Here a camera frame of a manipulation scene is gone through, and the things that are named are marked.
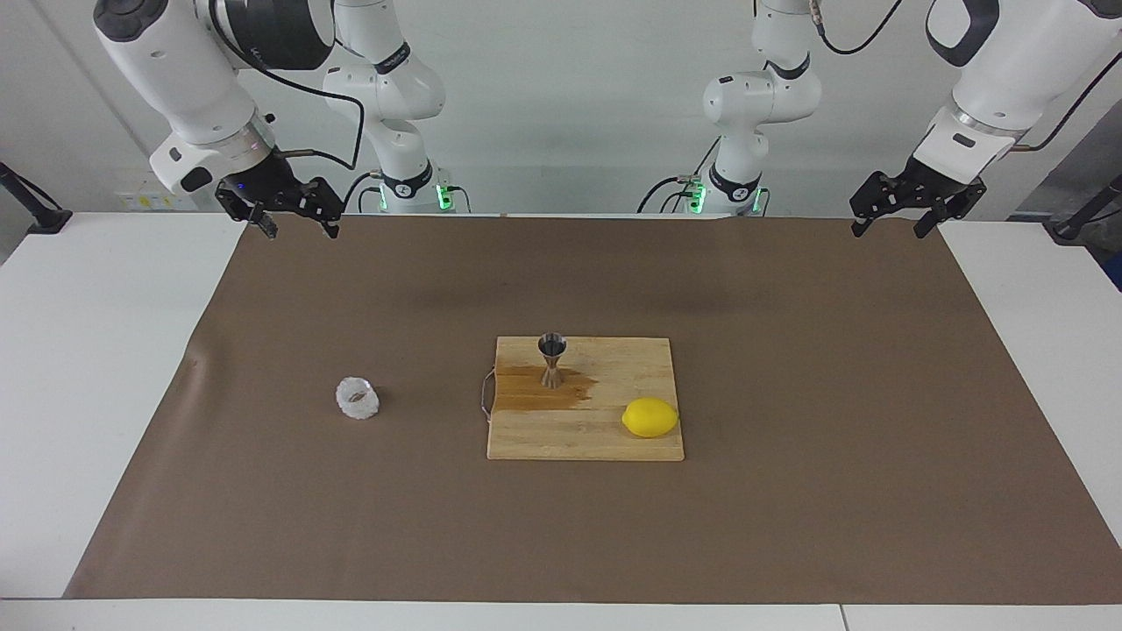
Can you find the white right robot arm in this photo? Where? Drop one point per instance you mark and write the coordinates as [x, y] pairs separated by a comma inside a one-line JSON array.
[[175, 70]]

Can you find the yellow lemon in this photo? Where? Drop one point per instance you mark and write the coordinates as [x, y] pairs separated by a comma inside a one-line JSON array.
[[650, 418]]

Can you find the steel double jigger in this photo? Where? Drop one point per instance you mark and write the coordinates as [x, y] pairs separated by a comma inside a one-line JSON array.
[[552, 377]]

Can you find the wooden cutting board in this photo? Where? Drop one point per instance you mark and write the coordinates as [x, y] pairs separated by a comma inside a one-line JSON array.
[[570, 438]]

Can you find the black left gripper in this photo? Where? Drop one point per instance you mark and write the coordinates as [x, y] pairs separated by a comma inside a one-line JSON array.
[[933, 186]]

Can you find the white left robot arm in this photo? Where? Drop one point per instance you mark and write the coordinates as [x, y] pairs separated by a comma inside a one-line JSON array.
[[758, 96]]

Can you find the white yellow-labelled power strip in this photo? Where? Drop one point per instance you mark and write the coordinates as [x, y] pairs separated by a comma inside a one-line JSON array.
[[140, 200]]

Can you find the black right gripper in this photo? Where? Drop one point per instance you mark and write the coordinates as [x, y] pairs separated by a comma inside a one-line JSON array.
[[267, 188]]

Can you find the black camera stand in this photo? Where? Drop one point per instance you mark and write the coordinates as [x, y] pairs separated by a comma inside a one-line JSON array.
[[1087, 215], [35, 210]]

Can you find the brown table mat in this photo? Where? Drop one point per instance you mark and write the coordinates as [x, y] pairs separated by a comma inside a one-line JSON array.
[[351, 491]]

